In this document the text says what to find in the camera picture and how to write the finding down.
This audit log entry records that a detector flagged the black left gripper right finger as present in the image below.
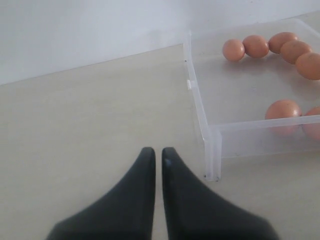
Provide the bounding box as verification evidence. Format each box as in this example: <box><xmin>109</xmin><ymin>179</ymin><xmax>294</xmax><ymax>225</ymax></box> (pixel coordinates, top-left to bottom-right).
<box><xmin>162</xmin><ymin>147</ymin><xmax>280</xmax><ymax>240</ymax></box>

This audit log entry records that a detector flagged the brown egg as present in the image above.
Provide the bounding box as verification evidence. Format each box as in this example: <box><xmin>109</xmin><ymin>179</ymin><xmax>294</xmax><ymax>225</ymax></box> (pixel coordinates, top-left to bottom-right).
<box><xmin>242</xmin><ymin>35</ymin><xmax>269</xmax><ymax>59</ymax></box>
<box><xmin>268</xmin><ymin>31</ymin><xmax>299</xmax><ymax>54</ymax></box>
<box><xmin>265</xmin><ymin>99</ymin><xmax>303</xmax><ymax>137</ymax></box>
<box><xmin>302</xmin><ymin>106</ymin><xmax>320</xmax><ymax>141</ymax></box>

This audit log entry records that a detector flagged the clear plastic bin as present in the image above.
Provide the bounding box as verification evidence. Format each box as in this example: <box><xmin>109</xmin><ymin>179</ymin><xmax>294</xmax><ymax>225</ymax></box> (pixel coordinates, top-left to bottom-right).
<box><xmin>183</xmin><ymin>18</ymin><xmax>320</xmax><ymax>181</ymax></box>

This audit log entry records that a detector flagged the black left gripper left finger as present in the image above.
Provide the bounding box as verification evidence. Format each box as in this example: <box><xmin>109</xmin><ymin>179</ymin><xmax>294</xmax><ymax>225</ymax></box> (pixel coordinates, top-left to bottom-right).
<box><xmin>47</xmin><ymin>147</ymin><xmax>156</xmax><ymax>240</ymax></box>

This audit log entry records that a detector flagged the brown egg column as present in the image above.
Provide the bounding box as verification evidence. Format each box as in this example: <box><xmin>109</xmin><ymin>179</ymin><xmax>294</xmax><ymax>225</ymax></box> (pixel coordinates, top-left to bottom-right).
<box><xmin>295</xmin><ymin>52</ymin><xmax>320</xmax><ymax>81</ymax></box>
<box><xmin>280</xmin><ymin>40</ymin><xmax>312</xmax><ymax>65</ymax></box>

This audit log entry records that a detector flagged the brown egg second row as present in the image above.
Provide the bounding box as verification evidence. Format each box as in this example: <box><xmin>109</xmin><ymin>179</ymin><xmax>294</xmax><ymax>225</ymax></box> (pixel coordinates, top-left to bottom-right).
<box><xmin>222</xmin><ymin>39</ymin><xmax>245</xmax><ymax>62</ymax></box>

